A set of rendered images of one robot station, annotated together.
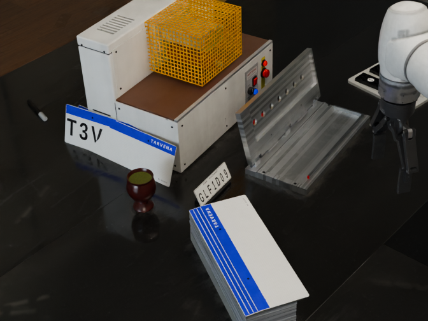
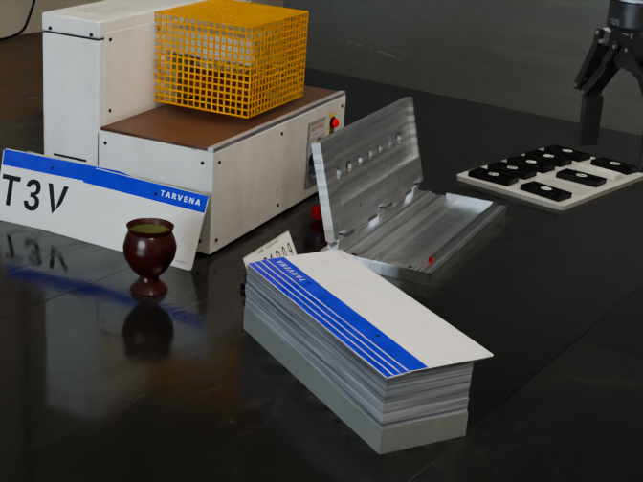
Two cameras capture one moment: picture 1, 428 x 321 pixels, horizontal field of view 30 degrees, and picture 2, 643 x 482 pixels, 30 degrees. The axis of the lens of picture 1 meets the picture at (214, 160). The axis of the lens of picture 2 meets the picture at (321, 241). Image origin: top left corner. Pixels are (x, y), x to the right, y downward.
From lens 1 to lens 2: 0.78 m
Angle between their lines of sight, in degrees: 20
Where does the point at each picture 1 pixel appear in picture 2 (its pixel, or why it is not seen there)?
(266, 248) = (398, 303)
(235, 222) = (334, 276)
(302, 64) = (399, 118)
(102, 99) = (75, 129)
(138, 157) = not seen: hidden behind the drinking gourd
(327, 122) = (441, 210)
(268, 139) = (356, 209)
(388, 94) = not seen: outside the picture
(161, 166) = (178, 235)
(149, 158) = not seen: hidden behind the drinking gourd
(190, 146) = (227, 211)
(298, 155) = (405, 240)
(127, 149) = (114, 216)
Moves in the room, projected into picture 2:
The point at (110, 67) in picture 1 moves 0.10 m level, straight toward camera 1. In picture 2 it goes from (99, 63) to (107, 76)
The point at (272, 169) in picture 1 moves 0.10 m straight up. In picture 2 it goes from (365, 251) to (370, 197)
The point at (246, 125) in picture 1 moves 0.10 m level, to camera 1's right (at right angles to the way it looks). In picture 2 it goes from (327, 166) to (385, 167)
